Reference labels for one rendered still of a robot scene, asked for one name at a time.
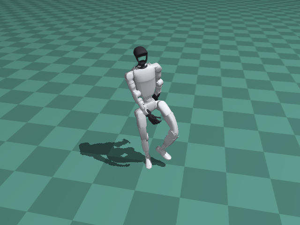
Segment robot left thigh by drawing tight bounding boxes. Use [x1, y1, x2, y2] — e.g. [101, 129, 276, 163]
[156, 100, 179, 138]

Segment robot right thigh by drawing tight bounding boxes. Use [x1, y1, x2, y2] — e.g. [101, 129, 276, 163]
[134, 108, 149, 140]

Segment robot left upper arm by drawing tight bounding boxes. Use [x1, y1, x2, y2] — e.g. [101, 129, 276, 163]
[152, 63, 164, 87]

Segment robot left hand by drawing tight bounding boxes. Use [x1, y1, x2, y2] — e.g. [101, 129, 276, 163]
[152, 94, 160, 101]

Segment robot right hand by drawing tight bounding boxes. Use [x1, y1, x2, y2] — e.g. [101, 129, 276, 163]
[146, 109, 161, 125]

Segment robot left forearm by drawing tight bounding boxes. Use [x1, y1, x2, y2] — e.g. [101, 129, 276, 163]
[154, 85, 162, 96]

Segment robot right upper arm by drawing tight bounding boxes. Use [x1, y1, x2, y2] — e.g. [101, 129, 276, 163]
[124, 70, 141, 98]

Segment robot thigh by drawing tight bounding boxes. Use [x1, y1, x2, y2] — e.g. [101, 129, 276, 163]
[156, 100, 179, 138]
[134, 108, 149, 140]

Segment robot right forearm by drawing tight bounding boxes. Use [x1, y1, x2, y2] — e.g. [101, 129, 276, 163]
[132, 93, 149, 115]

